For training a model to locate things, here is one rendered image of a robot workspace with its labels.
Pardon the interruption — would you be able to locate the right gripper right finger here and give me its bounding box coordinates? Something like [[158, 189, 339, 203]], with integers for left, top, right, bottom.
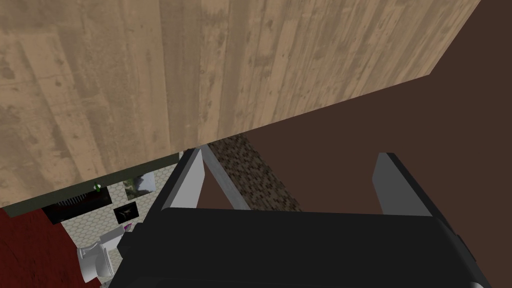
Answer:
[[371, 151, 442, 219]]

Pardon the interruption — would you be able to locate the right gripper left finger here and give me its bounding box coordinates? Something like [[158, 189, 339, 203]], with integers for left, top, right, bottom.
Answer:
[[151, 147, 207, 212]]

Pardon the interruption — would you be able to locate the white toilet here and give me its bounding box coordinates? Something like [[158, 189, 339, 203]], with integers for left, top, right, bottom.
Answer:
[[76, 225, 130, 283]]

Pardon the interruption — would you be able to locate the grey-green wall picture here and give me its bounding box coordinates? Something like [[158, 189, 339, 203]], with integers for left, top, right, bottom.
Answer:
[[123, 173, 157, 201]]

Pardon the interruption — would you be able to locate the black framed wall picture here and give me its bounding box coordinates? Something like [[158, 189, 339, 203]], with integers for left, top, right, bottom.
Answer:
[[113, 201, 140, 225]]

